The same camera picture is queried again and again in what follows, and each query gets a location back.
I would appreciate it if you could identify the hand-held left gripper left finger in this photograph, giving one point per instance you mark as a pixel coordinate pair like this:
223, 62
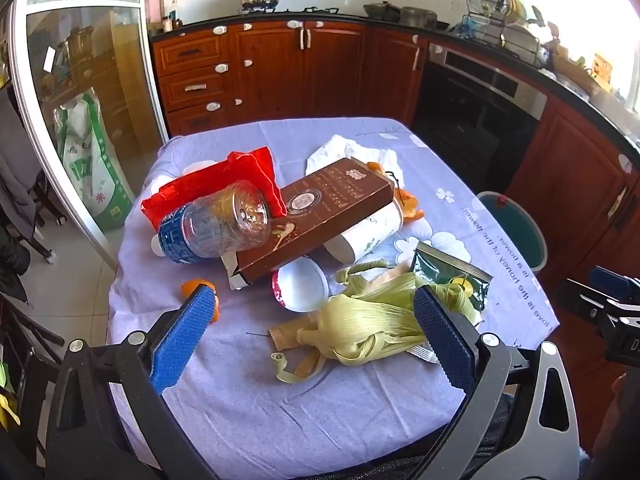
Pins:
180, 335

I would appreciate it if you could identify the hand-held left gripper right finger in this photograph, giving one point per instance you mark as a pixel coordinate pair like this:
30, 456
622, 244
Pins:
445, 340

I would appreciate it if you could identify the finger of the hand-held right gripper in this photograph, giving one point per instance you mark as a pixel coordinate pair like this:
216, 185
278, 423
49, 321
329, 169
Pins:
582, 300
612, 279

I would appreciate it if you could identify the small orange peel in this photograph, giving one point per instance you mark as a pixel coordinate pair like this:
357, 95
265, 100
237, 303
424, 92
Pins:
190, 287

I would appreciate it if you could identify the corn husk bundle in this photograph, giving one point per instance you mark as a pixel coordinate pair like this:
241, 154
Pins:
360, 325

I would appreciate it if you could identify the grey trash can teal inside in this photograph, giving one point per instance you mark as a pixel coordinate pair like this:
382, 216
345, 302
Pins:
515, 230

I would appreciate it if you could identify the clear plastic bottle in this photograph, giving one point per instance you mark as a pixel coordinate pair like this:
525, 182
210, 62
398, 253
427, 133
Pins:
215, 230

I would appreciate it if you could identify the bright orange peel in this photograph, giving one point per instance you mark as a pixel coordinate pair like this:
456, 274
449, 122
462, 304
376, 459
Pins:
407, 205

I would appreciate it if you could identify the red plastic bag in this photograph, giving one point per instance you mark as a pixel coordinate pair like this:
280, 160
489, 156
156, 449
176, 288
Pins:
215, 180

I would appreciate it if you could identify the brown cardboard box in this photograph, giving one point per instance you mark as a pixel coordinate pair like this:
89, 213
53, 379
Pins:
325, 210

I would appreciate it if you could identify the white paper tissue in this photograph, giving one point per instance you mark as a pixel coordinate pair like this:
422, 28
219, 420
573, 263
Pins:
335, 152

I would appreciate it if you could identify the person's right forearm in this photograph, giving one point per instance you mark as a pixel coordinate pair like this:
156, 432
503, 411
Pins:
622, 420

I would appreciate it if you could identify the green snack packet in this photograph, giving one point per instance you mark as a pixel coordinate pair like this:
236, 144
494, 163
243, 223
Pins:
435, 270

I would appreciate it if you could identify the purple floral tablecloth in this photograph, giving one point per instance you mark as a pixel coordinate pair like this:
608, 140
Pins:
250, 410

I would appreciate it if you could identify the brown paper packet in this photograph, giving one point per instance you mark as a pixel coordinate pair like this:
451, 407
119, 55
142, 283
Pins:
285, 337

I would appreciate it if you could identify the curled corn husk strip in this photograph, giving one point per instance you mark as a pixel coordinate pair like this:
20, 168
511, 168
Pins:
295, 367

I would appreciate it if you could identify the white paper cup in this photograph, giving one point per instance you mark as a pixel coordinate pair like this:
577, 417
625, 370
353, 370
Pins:
370, 235

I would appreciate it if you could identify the thin black twig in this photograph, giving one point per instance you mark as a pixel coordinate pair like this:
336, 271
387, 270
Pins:
392, 176

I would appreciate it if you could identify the black jacket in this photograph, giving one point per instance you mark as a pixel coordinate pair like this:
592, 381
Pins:
12, 260

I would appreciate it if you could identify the pale orange peel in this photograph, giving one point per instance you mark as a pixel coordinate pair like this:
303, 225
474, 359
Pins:
377, 166

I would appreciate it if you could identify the green and white bag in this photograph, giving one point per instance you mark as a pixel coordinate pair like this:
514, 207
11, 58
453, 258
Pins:
90, 160

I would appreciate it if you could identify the black built-in oven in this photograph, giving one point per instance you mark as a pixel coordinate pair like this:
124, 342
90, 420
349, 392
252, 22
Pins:
465, 110

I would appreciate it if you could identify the glass sliding door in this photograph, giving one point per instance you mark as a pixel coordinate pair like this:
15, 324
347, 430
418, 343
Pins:
100, 60

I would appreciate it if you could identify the wooden kitchen cabinet with drawers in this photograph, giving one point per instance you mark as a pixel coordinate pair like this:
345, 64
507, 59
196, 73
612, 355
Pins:
330, 70

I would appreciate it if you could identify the white paper label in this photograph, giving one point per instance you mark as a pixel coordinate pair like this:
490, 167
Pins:
48, 60

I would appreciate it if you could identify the small bottle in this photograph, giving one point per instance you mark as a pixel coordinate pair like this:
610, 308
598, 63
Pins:
174, 15

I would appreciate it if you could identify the grey metal pot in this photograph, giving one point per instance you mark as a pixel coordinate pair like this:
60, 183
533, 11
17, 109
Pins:
419, 16

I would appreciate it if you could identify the dark frying pan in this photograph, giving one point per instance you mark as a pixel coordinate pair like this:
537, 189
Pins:
381, 11

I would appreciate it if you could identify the black gas stove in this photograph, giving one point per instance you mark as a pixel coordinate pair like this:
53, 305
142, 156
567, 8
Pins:
300, 10

